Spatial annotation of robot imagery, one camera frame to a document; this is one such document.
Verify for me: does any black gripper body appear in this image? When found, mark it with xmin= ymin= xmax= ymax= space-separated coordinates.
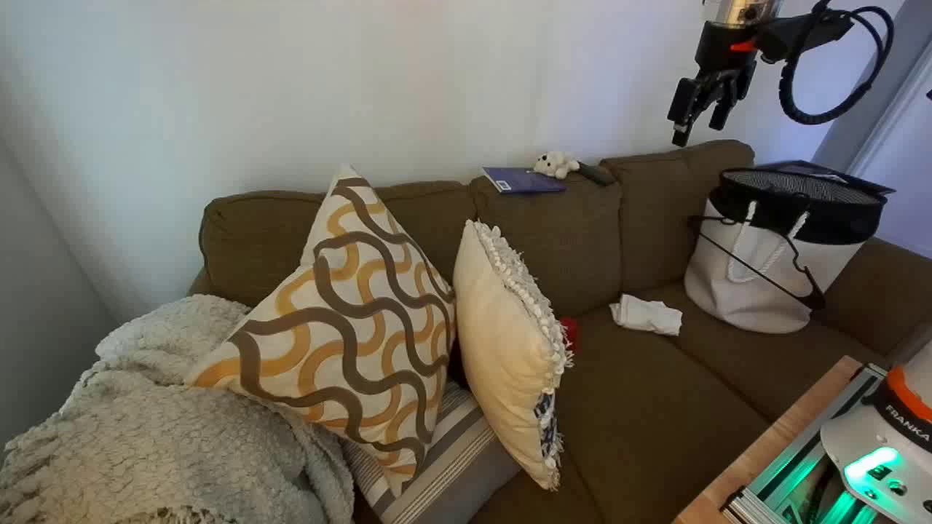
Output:
xmin=691 ymin=20 xmax=763 ymax=103

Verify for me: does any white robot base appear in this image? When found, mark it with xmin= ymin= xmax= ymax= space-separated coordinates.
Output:
xmin=819 ymin=337 xmax=932 ymax=524

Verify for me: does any white folded towel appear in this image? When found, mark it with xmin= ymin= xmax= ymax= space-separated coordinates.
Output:
xmin=608 ymin=292 xmax=686 ymax=340

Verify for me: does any black remote control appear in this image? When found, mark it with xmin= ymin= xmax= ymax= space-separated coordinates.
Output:
xmin=577 ymin=159 xmax=618 ymax=190

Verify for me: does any small white object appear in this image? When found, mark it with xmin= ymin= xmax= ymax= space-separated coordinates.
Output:
xmin=530 ymin=148 xmax=583 ymax=181

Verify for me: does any white black mesh laundry hamper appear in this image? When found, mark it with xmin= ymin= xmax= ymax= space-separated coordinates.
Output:
xmin=680 ymin=157 xmax=896 ymax=337

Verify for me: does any blue book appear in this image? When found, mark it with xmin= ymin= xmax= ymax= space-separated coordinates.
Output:
xmin=481 ymin=164 xmax=568 ymax=199

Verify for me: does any cream fringed throw pillow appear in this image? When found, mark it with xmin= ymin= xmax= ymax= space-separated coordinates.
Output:
xmin=452 ymin=219 xmax=577 ymax=494

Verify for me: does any brown fabric sofa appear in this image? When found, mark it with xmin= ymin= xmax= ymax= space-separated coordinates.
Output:
xmin=185 ymin=141 xmax=932 ymax=524

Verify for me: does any wooden table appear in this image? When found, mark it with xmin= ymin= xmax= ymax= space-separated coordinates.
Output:
xmin=672 ymin=353 xmax=932 ymax=524

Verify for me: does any wave pattern throw pillow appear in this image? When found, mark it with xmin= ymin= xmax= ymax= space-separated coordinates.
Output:
xmin=184 ymin=167 xmax=459 ymax=497

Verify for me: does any striped grey cushion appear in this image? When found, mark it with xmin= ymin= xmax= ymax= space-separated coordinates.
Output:
xmin=345 ymin=379 xmax=523 ymax=524

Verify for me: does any grey knitted blanket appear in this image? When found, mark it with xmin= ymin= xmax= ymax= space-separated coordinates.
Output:
xmin=0 ymin=292 xmax=358 ymax=524

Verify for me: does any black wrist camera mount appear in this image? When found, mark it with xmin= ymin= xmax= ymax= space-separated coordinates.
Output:
xmin=758 ymin=8 xmax=858 ymax=66

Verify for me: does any aluminium frame rail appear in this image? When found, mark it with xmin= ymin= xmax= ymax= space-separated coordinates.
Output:
xmin=725 ymin=362 xmax=890 ymax=524

